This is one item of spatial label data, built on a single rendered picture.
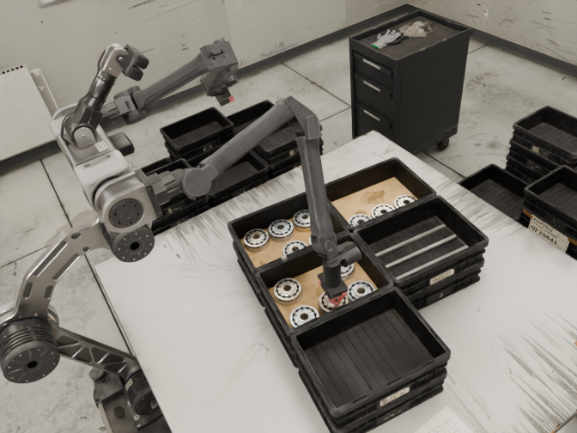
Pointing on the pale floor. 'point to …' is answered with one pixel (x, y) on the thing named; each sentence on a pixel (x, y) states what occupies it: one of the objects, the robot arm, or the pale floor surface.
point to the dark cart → (409, 82)
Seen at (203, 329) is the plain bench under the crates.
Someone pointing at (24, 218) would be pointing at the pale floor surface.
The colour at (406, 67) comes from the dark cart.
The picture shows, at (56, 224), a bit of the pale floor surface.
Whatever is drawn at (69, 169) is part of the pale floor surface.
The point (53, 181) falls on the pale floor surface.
